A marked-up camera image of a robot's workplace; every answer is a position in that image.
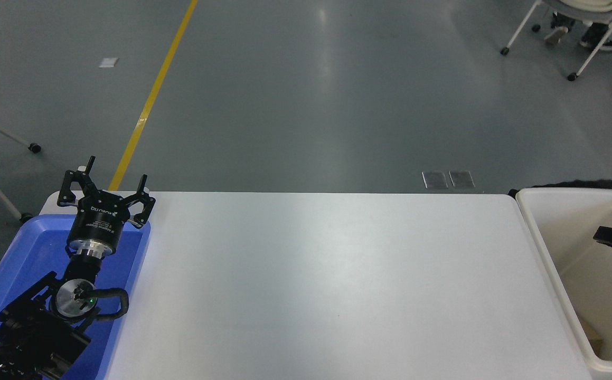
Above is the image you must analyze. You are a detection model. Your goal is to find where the silver floor outlet plate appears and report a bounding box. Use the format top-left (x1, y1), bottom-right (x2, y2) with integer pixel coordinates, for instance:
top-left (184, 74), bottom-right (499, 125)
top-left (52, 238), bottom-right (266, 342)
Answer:
top-left (422, 171), bottom-right (449, 189)
top-left (448, 170), bottom-right (476, 189)

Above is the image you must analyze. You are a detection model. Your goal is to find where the blue plastic tray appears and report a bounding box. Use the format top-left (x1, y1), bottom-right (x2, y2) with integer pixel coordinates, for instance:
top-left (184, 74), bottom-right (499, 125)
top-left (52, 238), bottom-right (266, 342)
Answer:
top-left (0, 214), bottom-right (152, 380)

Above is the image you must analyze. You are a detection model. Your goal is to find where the black fabric object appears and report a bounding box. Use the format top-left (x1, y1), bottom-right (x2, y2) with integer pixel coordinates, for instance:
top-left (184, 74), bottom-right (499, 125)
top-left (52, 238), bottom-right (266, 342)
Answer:
top-left (507, 165), bottom-right (612, 201)

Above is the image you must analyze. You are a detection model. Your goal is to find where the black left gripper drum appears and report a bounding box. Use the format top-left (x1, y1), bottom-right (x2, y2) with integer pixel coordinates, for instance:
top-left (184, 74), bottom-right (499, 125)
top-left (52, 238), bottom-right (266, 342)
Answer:
top-left (67, 192), bottom-right (128, 250)

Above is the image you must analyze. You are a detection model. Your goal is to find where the large pale plastic bin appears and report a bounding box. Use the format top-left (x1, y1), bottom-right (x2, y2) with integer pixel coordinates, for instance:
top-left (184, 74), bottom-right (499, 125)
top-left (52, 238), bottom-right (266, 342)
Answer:
top-left (516, 188), bottom-right (612, 376)

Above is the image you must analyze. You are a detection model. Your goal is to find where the person's foot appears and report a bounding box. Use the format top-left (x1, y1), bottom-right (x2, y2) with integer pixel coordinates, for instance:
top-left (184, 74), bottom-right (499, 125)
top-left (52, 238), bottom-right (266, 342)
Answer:
top-left (579, 21), bottom-right (612, 52)
top-left (543, 13), bottom-right (577, 46)

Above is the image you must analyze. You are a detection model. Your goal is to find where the white wheeled chair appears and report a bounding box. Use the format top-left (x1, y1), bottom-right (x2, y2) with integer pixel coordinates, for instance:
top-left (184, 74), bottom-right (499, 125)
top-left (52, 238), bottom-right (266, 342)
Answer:
top-left (500, 0), bottom-right (612, 82)

